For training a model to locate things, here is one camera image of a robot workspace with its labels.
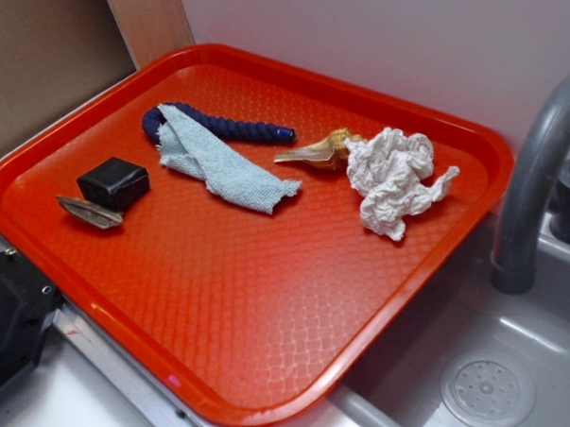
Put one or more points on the black cube block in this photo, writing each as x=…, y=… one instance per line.
x=114, y=184

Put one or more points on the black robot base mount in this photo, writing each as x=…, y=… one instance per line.
x=28, y=301

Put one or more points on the crumpled white paper towel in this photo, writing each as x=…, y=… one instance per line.
x=388, y=172

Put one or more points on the grey curved faucet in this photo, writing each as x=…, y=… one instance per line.
x=540, y=178

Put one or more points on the light blue terry cloth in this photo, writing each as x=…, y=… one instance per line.
x=186, y=146

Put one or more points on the round sink drain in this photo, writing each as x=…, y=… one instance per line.
x=485, y=388

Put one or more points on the red plastic tray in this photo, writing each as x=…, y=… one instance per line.
x=249, y=318

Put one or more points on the grey plastic sink basin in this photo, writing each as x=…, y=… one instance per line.
x=396, y=383

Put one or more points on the tan spiral conch shell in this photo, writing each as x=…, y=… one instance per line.
x=330, y=154

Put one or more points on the brown cardboard panel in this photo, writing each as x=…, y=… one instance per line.
x=57, y=54

